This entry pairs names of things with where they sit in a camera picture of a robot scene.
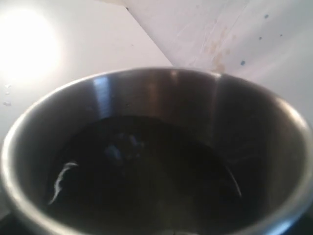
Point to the stainless steel cup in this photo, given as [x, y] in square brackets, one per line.
[158, 151]

